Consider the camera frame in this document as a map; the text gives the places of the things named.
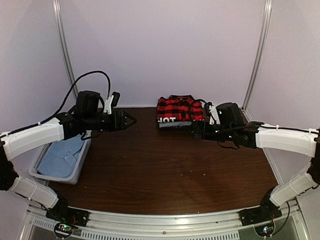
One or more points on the red black plaid shirt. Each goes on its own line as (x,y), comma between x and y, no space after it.
(179,108)

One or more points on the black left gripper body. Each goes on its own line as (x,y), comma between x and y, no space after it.
(92,123)

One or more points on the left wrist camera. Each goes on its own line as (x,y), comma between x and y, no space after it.
(87,103)

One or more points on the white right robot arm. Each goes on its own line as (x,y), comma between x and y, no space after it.
(293,153)

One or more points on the white plastic laundry basket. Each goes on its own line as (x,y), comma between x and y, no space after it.
(73,178)

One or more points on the aluminium corner post right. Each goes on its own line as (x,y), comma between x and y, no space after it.
(264,32)

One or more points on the light blue folded shirt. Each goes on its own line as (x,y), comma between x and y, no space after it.
(61,158)

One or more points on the aluminium corner post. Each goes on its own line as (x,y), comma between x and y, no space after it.
(57,11)
(264,32)

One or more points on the aluminium corner post left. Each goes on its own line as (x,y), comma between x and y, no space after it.
(57,11)

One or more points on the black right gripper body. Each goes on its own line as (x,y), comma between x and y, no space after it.
(207,134)

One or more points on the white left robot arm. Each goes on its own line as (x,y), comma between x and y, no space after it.
(28,142)

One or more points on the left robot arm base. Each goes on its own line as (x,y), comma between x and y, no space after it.
(68,219)

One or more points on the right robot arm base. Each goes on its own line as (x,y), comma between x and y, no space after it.
(262,216)

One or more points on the grey button shirt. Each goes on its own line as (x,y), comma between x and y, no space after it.
(175,125)

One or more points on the aluminium front rail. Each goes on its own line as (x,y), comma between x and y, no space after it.
(223,225)

